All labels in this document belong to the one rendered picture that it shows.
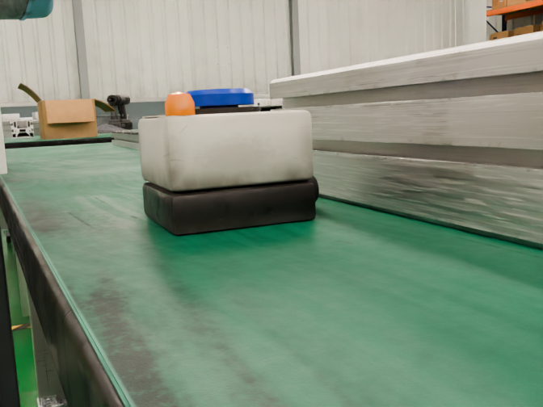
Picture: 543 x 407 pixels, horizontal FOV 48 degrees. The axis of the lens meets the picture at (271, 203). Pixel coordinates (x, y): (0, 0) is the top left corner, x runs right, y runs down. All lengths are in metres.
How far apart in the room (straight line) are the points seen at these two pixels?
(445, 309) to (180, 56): 11.84
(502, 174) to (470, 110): 0.03
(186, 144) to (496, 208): 0.15
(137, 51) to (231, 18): 1.96
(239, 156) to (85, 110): 2.25
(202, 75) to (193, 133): 11.76
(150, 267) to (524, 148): 0.16
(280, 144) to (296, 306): 0.15
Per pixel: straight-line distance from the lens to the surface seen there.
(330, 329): 0.17
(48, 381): 1.78
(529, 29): 13.42
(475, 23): 8.69
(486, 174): 0.28
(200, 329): 0.18
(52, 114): 2.54
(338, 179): 0.40
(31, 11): 0.92
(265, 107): 1.54
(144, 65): 11.76
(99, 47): 11.63
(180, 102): 0.31
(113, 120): 3.94
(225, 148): 0.31
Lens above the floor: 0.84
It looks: 8 degrees down
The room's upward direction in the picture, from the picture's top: 3 degrees counter-clockwise
